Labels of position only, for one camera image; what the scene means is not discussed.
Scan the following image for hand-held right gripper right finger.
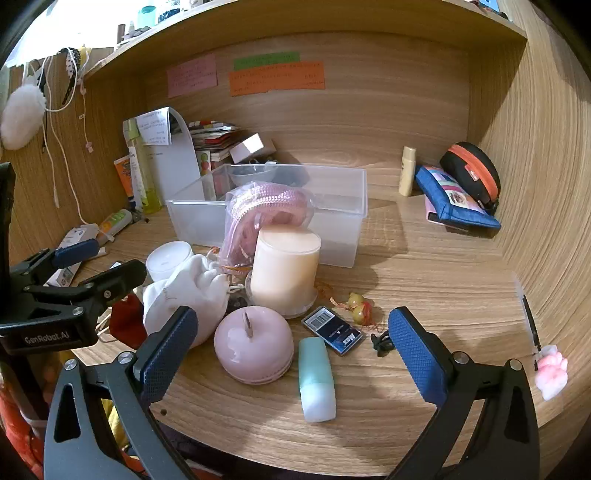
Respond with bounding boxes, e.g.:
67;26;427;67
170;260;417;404
387;305;541;480

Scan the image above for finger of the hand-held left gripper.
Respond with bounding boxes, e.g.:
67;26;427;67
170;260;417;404
23;258;148;335
10;237;100;288

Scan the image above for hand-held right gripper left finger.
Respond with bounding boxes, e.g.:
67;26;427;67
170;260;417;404
44;305;199;480

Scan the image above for white drawstring pouch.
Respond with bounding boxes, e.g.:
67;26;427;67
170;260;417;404
142;254;229;349

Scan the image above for pink apple-shaped candle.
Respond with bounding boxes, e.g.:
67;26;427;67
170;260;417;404
213;305;295;386

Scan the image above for orange braided cord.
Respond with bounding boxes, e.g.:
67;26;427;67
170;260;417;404
210;247;252;280

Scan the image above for clear plastic storage box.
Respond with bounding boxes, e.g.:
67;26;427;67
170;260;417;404
166;162;369;268

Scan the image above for pink beads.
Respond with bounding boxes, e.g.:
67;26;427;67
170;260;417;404
221;182;317;278

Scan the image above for wooden desktop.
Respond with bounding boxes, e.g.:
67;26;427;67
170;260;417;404
60;152;555;476

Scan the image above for white printed packet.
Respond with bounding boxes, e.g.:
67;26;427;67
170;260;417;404
46;224;109;287

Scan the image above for black hair clip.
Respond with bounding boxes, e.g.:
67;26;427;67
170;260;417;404
370;330;395;358

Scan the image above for red cloth pouch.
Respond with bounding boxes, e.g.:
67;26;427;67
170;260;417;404
108;294;148;350

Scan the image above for small white candle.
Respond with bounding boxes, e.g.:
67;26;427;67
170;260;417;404
146;241;195;283

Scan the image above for yellow-green bead charm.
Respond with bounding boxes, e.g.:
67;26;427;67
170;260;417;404
330;292;377;330

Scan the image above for dark blue staples box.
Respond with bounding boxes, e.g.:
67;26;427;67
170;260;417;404
301;305;368;358

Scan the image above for orange sunscreen tube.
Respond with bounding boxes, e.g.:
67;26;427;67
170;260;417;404
114;154;144;210

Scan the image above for yellow-green spray bottle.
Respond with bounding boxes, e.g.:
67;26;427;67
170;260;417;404
122;117;162;215

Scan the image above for mint green bottle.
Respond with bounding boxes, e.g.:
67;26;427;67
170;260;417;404
298;337;337;423

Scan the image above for black pen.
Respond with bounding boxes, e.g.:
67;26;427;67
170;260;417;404
521;293;541;356

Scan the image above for white paper notepad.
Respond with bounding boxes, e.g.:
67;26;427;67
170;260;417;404
134;107;201;204

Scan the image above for pink paw toy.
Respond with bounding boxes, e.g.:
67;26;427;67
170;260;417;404
534;344;570;401

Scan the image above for cream candle jar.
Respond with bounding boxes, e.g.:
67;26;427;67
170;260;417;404
249;227;322;319

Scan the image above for white fluffy pompom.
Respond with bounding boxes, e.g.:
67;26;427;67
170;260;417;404
0;84;47;151

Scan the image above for blue pencil case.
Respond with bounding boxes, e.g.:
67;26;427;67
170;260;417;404
414;165;502;230

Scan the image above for clear glass bowl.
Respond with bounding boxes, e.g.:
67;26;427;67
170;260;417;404
229;162;278;188

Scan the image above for stack of books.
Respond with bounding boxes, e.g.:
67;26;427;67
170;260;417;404
187;120;243;195

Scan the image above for cream lotion bottle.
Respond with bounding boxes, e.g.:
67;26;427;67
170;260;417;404
398;146;417;197

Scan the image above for small white box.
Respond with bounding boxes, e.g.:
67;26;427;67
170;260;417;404
229;133;278;164

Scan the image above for black round case orange zipper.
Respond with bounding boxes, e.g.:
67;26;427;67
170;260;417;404
438;141;502;215

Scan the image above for pink paper note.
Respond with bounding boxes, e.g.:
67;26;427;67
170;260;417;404
167;54;219;99

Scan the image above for orange paper note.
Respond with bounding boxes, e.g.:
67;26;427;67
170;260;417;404
229;61;326;97

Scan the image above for green paper note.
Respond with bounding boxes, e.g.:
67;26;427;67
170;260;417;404
233;52;301;71

